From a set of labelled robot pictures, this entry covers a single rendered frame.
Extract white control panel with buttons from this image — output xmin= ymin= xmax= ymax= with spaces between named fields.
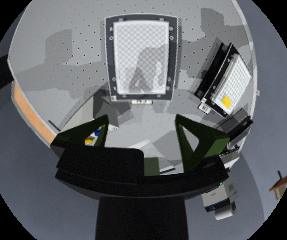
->
xmin=48 ymin=90 xmax=123 ymax=145

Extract white horizontal cylinder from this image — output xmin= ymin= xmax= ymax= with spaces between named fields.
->
xmin=215 ymin=204 xmax=236 ymax=220

